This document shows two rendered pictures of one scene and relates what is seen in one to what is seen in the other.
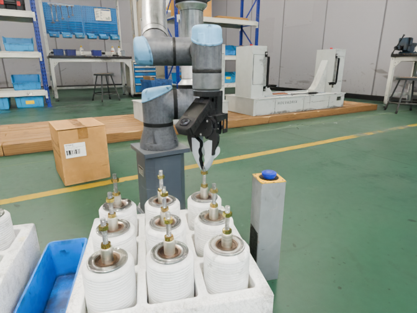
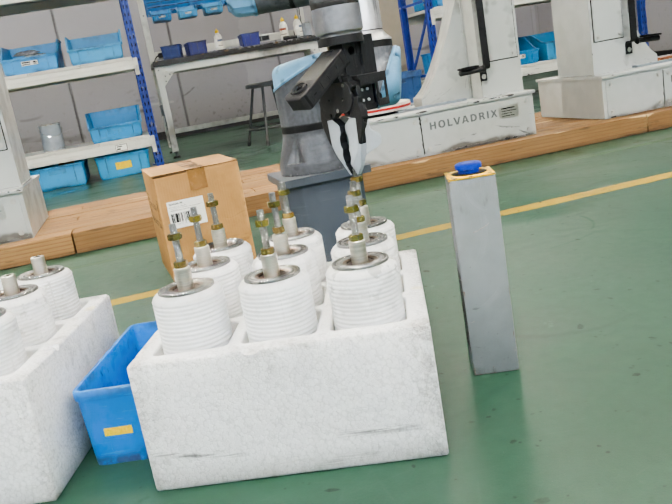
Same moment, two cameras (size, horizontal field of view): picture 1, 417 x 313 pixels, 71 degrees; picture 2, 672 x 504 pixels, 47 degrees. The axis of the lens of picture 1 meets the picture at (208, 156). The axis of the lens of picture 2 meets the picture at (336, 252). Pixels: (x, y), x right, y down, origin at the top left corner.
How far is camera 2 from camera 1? 0.53 m
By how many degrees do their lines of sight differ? 17
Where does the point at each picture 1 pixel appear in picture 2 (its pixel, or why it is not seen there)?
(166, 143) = (323, 160)
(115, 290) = (193, 321)
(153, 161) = (301, 194)
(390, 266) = not seen: outside the picture
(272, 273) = (504, 357)
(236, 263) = (365, 279)
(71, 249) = not seen: hidden behind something
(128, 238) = (225, 274)
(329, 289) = (614, 377)
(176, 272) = (275, 294)
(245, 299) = (382, 331)
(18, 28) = (96, 19)
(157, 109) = not seen: hidden behind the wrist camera
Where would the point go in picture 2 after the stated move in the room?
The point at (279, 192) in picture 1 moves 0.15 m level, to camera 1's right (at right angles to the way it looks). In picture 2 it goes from (486, 194) to (592, 182)
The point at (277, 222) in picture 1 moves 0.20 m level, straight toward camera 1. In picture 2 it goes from (493, 254) to (442, 298)
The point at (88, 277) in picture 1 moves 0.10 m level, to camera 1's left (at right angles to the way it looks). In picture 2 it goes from (158, 304) to (92, 309)
